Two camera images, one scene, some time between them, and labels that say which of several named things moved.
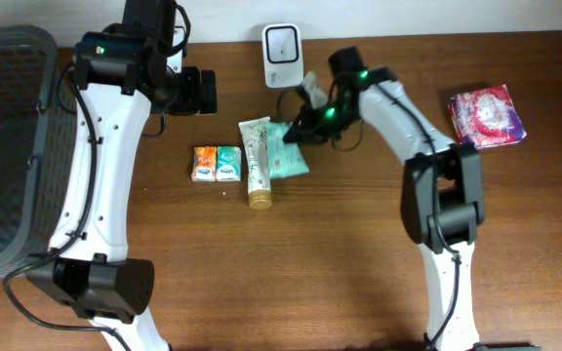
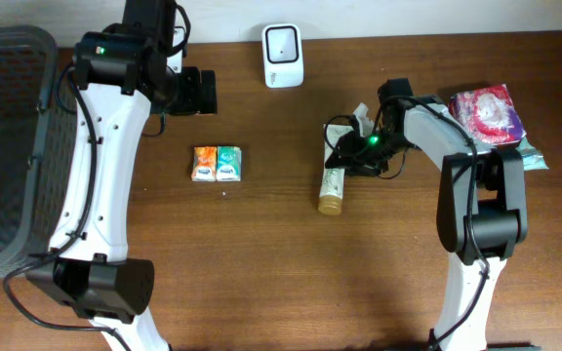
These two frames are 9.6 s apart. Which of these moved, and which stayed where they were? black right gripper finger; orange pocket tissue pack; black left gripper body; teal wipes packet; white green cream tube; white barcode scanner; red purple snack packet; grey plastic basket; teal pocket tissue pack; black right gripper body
Moved: black right gripper finger; white green cream tube; teal wipes packet; black right gripper body
Stayed: orange pocket tissue pack; black left gripper body; white barcode scanner; grey plastic basket; red purple snack packet; teal pocket tissue pack
